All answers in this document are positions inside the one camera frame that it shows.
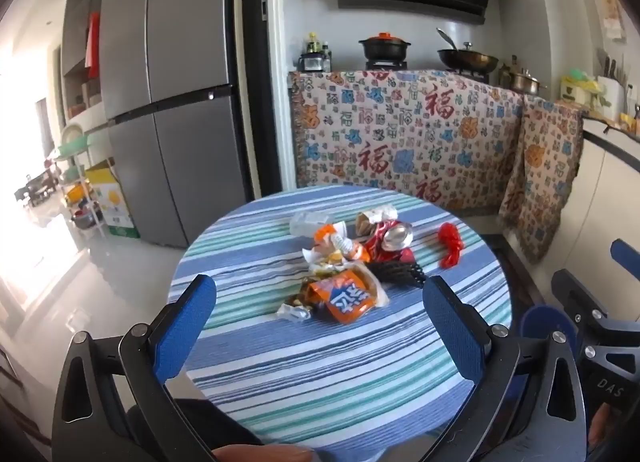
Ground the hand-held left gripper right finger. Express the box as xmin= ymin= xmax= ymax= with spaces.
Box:
xmin=422 ymin=276 xmax=588 ymax=462

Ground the blue trash bin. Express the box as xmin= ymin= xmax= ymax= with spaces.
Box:
xmin=519 ymin=305 xmax=578 ymax=360

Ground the black gas stove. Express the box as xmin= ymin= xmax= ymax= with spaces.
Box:
xmin=364 ymin=57 xmax=496 ymax=86

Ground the red hanging cloth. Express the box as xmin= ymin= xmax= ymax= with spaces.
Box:
xmin=85 ymin=12 xmax=101 ymax=79

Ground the clear plastic box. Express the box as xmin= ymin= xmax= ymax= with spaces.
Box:
xmin=289 ymin=211 xmax=331 ymax=238

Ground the person's bare leg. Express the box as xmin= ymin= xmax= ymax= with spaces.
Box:
xmin=212 ymin=445 xmax=314 ymax=462

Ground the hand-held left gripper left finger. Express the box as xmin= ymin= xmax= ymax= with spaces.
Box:
xmin=52 ymin=275 xmax=221 ymax=462

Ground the floral paper packet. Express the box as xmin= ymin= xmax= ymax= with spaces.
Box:
xmin=356 ymin=207 xmax=399 ymax=238

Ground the wok with lid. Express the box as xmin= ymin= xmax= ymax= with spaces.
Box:
xmin=437 ymin=41 xmax=500 ymax=72

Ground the yellow green cardboard box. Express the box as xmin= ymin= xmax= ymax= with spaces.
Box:
xmin=85 ymin=159 xmax=141 ymax=239

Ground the person's right hand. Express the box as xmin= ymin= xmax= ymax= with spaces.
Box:
xmin=588 ymin=402 xmax=613 ymax=446

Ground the grey refrigerator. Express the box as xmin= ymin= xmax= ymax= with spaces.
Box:
xmin=100 ymin=0 xmax=251 ymax=249

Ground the orange white snack packet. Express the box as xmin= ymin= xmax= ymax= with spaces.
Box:
xmin=312 ymin=223 xmax=372 ymax=263

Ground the crumpled silver wrapper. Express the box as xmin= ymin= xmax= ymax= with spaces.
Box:
xmin=276 ymin=295 xmax=313 ymax=323

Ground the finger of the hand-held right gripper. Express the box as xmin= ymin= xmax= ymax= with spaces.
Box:
xmin=611 ymin=239 xmax=640 ymax=269
xmin=551 ymin=269 xmax=640 ymax=368

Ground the striped tablecloth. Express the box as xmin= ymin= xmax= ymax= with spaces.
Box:
xmin=167 ymin=186 xmax=513 ymax=455

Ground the black ribbed plastic piece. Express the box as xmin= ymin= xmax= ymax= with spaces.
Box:
xmin=367 ymin=262 xmax=427 ymax=289

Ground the white storage rack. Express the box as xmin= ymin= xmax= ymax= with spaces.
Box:
xmin=62 ymin=139 xmax=110 ymax=239

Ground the steel pot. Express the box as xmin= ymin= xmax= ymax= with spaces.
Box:
xmin=507 ymin=68 xmax=542 ymax=94

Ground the large printed cloth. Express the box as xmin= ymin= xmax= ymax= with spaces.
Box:
xmin=289 ymin=70 xmax=526 ymax=215

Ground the green and white storage box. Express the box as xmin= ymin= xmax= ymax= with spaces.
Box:
xmin=559 ymin=68 xmax=603 ymax=110

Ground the red silver foil wrapper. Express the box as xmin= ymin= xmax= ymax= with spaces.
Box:
xmin=361 ymin=221 xmax=417 ymax=265

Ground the small printed cloth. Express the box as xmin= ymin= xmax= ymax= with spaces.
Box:
xmin=497 ymin=95 xmax=585 ymax=264

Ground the red plastic bag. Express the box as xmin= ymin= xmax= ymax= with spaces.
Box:
xmin=437 ymin=222 xmax=464 ymax=269

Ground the green plastic basin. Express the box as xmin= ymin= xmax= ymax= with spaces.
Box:
xmin=55 ymin=135 xmax=101 ymax=161

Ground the paper wall hanging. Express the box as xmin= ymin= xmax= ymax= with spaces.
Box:
xmin=602 ymin=0 xmax=627 ymax=43

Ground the black pot with orange lid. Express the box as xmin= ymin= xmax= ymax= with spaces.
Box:
xmin=358 ymin=32 xmax=412 ymax=63

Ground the black condiment holder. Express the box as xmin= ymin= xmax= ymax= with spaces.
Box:
xmin=298 ymin=53 xmax=334 ymax=73

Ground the large orange snack packet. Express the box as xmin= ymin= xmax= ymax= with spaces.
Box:
xmin=300 ymin=267 xmax=391 ymax=325

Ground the white knife holder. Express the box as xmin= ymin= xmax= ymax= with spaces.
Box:
xmin=597 ymin=56 xmax=632 ymax=120

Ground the white kitchen cabinet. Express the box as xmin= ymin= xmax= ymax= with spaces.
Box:
xmin=547 ymin=129 xmax=640 ymax=293

